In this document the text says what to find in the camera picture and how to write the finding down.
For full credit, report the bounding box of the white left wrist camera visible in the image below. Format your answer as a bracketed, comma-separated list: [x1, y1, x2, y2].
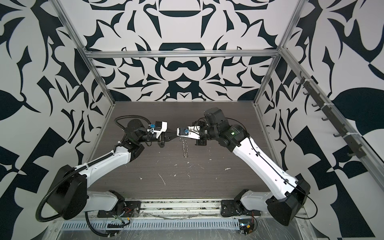
[148, 121, 168, 133]

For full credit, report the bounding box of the white slotted cable duct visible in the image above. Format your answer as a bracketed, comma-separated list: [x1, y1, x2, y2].
[59, 218, 241, 231]

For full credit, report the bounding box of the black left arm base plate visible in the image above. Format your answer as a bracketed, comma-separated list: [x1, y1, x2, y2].
[97, 201, 142, 218]

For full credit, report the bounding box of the black wall hook rack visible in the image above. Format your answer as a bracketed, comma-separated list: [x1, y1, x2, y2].
[297, 76, 367, 159]

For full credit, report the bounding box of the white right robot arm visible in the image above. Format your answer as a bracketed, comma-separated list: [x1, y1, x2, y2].
[178, 108, 311, 226]

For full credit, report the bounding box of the steel ring plate with keyrings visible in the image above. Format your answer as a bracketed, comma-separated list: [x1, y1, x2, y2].
[181, 138, 189, 158]

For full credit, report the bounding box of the aluminium front rail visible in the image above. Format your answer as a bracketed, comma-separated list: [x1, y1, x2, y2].
[50, 197, 310, 223]

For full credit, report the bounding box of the black corrugated cable conduit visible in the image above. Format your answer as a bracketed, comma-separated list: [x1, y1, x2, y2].
[35, 115, 152, 223]

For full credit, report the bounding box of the aluminium corner post left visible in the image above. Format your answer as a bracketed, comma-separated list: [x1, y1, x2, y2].
[50, 0, 116, 106]

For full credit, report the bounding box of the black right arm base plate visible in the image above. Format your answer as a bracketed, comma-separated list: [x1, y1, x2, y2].
[221, 200, 261, 218]

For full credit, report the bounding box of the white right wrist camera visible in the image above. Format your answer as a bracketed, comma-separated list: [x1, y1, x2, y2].
[177, 126, 201, 140]

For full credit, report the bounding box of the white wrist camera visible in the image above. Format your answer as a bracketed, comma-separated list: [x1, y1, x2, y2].
[148, 121, 168, 133]
[177, 126, 201, 140]

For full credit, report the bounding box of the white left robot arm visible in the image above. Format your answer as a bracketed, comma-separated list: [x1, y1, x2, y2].
[36, 115, 190, 222]

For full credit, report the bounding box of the aluminium back crossbar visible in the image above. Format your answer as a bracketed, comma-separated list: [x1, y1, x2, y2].
[85, 50, 278, 59]

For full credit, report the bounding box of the aluminium corner post right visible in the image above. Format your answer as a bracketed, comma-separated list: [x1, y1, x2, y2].
[253, 0, 309, 106]

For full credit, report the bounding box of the small circuit board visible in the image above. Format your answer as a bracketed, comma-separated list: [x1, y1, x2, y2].
[239, 218, 258, 235]

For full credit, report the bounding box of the aluminium corner post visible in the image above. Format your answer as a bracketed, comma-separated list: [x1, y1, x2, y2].
[50, 0, 116, 106]
[253, 0, 309, 106]

